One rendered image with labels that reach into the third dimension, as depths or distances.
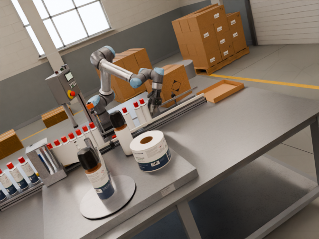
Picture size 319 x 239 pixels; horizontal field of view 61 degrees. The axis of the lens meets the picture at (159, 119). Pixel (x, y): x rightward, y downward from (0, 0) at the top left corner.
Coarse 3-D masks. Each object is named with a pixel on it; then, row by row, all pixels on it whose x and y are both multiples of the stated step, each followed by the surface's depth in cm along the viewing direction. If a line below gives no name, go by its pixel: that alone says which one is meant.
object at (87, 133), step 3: (84, 126) 189; (84, 129) 188; (87, 129) 190; (84, 132) 189; (87, 132) 189; (90, 132) 191; (84, 135) 190; (87, 135) 189; (90, 135) 190; (90, 138) 191; (93, 138) 192; (93, 141) 192; (96, 144) 195
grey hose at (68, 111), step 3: (63, 105) 188; (66, 105) 189; (66, 108) 189; (66, 111) 190; (69, 111) 191; (69, 114) 191; (69, 117) 192; (72, 117) 192; (72, 120) 193; (72, 123) 194; (75, 123) 195; (75, 126) 195
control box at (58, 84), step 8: (64, 72) 180; (48, 80) 175; (56, 80) 174; (64, 80) 178; (72, 80) 187; (56, 88) 177; (64, 88) 176; (56, 96) 180; (64, 96) 179; (72, 96) 182
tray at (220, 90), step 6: (216, 84) 240; (222, 84) 241; (228, 84) 236; (234, 84) 230; (240, 84) 218; (204, 90) 236; (210, 90) 238; (216, 90) 234; (222, 90) 229; (228, 90) 225; (234, 90) 217; (204, 96) 231; (210, 96) 226; (216, 96) 222; (222, 96) 214
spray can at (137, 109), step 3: (135, 102) 197; (135, 105) 198; (138, 105) 199; (135, 108) 199; (138, 108) 198; (135, 111) 200; (138, 111) 199; (141, 111) 200; (138, 114) 200; (141, 114) 200; (138, 117) 201; (141, 117) 201; (144, 117) 203; (141, 120) 202; (144, 120) 203; (141, 123) 203; (144, 126) 204
